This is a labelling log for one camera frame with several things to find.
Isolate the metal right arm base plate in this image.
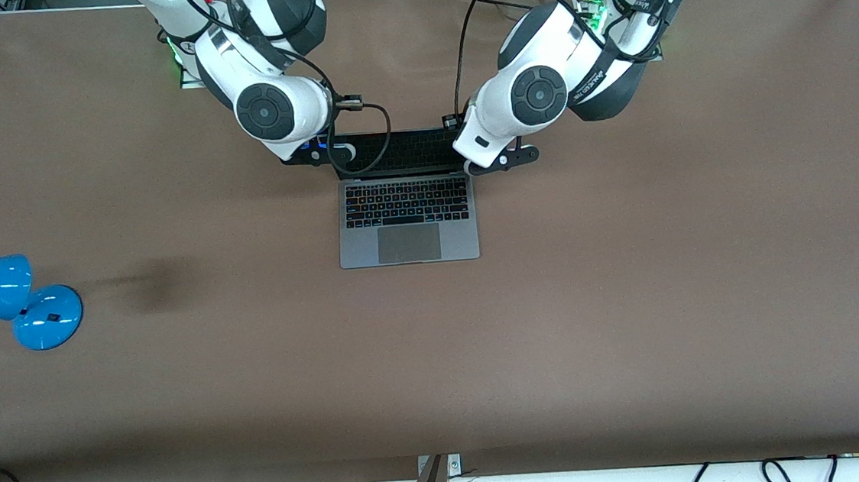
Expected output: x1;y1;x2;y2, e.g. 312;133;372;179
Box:
174;27;208;90

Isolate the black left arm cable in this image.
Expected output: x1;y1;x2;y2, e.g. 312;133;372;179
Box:
444;0;682;129

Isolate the blue desk lamp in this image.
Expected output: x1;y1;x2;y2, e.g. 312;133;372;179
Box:
0;249;87;354

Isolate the long black table cable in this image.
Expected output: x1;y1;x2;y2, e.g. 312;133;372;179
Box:
449;0;535;19

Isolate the small metal mount bracket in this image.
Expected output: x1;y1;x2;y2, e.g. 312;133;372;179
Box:
416;452;463;480

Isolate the grey open-lid laptop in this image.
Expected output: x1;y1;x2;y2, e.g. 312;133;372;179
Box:
329;124;482;270

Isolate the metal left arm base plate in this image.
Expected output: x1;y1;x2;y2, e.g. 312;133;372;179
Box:
572;0;666;70

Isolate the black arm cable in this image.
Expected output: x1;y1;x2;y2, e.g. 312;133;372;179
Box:
177;0;397;191
444;0;682;129

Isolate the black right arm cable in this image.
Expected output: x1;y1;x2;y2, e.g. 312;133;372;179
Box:
177;0;397;191

